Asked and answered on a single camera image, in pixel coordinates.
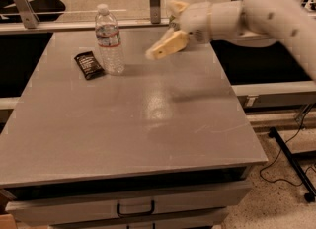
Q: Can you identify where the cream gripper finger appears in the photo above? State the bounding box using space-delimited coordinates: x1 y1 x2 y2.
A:
145 30 189 60
168 0 189 18

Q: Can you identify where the white rounded gripper body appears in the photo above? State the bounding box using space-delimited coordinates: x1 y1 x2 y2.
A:
179 2 211 44

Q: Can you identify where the clear plastic water bottle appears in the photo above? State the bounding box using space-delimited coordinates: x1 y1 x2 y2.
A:
95 4 124 75

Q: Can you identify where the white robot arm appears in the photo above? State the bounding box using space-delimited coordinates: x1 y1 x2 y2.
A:
146 0 316 80

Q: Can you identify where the black rxbar chocolate wrapper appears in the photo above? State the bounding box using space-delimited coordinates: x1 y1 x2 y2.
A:
74 51 105 80

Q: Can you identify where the lower grey cabinet drawer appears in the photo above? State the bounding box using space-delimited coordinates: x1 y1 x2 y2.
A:
50 208 228 229

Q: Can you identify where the grey cabinet drawer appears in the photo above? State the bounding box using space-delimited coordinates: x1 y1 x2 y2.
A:
6 180 252 226
50 208 228 229

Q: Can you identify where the black floor stand leg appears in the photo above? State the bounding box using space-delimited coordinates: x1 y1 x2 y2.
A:
269 127 316 203

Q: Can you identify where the middle metal bracket post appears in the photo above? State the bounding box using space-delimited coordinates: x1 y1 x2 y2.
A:
149 0 161 24

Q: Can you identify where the grey horizontal rail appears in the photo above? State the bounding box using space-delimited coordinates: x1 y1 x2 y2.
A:
0 18 169 35

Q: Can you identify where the black floor cable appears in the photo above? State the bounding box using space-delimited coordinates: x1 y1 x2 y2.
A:
258 103 316 188

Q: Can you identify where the left metal bracket post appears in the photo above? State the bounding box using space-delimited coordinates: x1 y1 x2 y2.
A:
13 0 39 29

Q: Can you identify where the black drawer handle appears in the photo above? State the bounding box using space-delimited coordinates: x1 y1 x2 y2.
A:
116 200 155 218

